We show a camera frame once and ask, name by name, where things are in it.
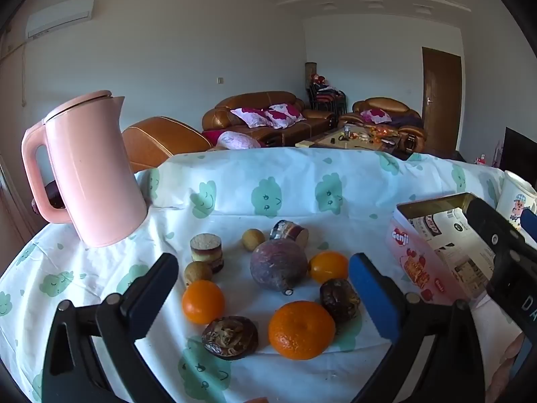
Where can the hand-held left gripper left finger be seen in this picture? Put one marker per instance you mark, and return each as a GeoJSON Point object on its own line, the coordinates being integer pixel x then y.
{"type": "Point", "coordinates": [147, 302]}

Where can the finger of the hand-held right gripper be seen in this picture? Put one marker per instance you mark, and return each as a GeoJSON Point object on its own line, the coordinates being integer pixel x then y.
{"type": "Point", "coordinates": [530, 222]}
{"type": "Point", "coordinates": [495, 229]}

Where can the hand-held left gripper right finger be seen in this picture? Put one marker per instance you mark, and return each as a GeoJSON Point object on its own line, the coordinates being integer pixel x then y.
{"type": "Point", "coordinates": [373, 298]}

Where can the small smooth orange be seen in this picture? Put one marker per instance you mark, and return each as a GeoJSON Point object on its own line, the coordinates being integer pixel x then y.
{"type": "Point", "coordinates": [203, 301]}
{"type": "Point", "coordinates": [328, 266]}

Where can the pink rectangular tin box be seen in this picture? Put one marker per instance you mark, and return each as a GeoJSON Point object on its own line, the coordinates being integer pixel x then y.
{"type": "Point", "coordinates": [423, 260]}

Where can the purple passion fruit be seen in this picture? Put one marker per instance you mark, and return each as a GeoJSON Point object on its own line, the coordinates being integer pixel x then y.
{"type": "Point", "coordinates": [279, 264]}

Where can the white pig-print mug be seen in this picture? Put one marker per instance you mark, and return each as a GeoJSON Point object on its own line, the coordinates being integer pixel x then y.
{"type": "Point", "coordinates": [514, 193]}

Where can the newspaper lining sheet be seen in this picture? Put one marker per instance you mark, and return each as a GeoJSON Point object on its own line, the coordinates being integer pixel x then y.
{"type": "Point", "coordinates": [457, 239]}

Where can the brown longan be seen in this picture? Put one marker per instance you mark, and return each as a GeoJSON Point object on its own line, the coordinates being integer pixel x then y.
{"type": "Point", "coordinates": [198, 273]}
{"type": "Point", "coordinates": [253, 239]}

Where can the black television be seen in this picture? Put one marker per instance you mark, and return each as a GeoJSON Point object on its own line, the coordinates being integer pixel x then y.
{"type": "Point", "coordinates": [520, 153]}

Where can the large bumpy mandarin orange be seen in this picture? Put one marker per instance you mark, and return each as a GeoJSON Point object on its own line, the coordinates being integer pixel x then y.
{"type": "Point", "coordinates": [301, 329]}

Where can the white green-print tablecloth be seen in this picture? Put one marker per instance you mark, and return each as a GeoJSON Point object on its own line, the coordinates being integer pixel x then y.
{"type": "Point", "coordinates": [293, 184]}

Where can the purple blanket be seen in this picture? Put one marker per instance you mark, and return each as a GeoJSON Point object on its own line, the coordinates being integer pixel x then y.
{"type": "Point", "coordinates": [405, 121]}

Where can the brown wooden door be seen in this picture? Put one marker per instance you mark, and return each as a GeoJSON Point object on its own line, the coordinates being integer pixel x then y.
{"type": "Point", "coordinates": [442, 96]}

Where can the pink electric kettle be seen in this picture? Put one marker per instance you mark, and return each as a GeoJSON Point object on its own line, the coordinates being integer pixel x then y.
{"type": "Point", "coordinates": [92, 168]}

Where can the pile of small oranges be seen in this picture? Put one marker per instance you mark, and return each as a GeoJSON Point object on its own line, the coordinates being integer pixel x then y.
{"type": "Point", "coordinates": [379, 132]}

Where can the pink white floral cushion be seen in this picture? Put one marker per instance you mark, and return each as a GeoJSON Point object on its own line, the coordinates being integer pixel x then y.
{"type": "Point", "coordinates": [286, 114]}
{"type": "Point", "coordinates": [251, 117]}
{"type": "Point", "coordinates": [376, 115]}

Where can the wooden coffee table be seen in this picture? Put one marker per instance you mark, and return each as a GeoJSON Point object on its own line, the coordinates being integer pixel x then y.
{"type": "Point", "coordinates": [331, 138]}

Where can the brown leather armchair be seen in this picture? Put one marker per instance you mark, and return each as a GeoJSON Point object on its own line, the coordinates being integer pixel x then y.
{"type": "Point", "coordinates": [386, 104]}

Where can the red blanket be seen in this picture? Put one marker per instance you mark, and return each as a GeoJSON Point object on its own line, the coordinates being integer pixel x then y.
{"type": "Point", "coordinates": [212, 136]}

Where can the pale pink pillow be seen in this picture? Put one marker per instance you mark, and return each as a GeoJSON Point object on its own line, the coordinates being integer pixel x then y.
{"type": "Point", "coordinates": [237, 140]}

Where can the stacked dark chairs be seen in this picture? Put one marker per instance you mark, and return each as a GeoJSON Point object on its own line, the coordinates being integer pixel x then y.
{"type": "Point", "coordinates": [327, 98]}

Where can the red plush toy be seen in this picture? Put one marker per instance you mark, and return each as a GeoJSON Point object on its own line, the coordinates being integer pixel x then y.
{"type": "Point", "coordinates": [319, 79]}

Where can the brown leather three-seat sofa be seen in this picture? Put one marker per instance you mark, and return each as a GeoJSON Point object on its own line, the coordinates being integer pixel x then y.
{"type": "Point", "coordinates": [260, 100]}

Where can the tall wooden vase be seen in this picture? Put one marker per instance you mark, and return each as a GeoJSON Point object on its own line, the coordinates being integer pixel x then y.
{"type": "Point", "coordinates": [310, 73]}

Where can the white wall air conditioner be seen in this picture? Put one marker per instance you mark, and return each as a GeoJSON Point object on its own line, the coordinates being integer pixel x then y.
{"type": "Point", "coordinates": [58, 16]}

